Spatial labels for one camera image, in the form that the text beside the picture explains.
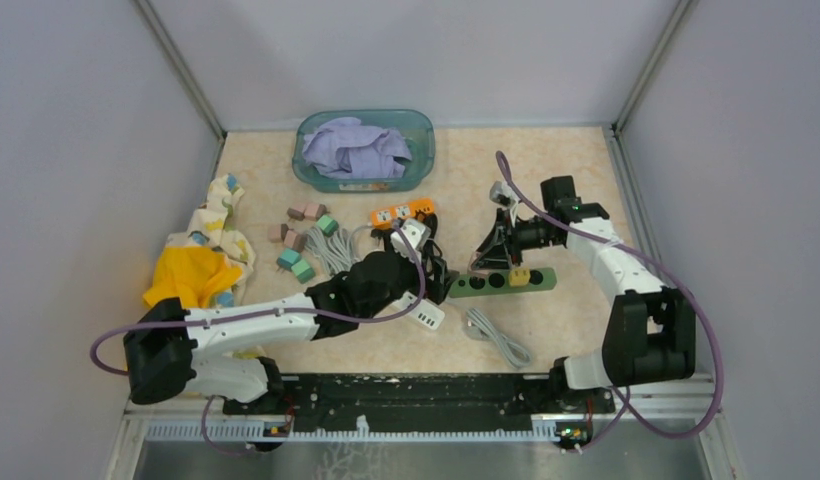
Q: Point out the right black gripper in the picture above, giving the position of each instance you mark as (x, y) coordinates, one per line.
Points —
(504, 242)

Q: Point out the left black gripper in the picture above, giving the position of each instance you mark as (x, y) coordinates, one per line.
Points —
(436, 288)

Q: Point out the green power strip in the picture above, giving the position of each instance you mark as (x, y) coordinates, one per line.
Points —
(496, 284)

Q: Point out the yellow plug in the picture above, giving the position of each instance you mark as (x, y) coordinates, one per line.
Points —
(519, 277)

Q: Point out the white power strip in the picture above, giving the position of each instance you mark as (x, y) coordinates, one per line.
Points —
(425, 313)

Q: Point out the orange power strip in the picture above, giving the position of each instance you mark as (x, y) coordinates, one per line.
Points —
(383, 218)

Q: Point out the teal plug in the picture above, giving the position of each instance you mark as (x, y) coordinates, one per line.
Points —
(288, 258)

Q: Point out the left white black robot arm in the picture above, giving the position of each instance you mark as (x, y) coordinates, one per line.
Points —
(177, 349)

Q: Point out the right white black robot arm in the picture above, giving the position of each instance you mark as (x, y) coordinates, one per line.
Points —
(650, 335)

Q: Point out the teal plastic basin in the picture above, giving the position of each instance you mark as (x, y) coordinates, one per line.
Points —
(417, 129)

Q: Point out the lavender crumpled cloth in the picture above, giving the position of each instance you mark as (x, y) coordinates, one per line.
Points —
(346, 149)

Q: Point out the patterned cream cloth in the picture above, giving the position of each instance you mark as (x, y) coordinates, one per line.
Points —
(212, 225)

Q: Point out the yellow cloth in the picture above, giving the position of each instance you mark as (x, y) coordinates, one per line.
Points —
(193, 274)

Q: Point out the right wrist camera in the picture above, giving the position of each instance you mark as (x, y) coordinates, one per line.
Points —
(502, 194)

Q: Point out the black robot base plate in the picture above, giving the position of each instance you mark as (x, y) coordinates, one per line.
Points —
(423, 403)

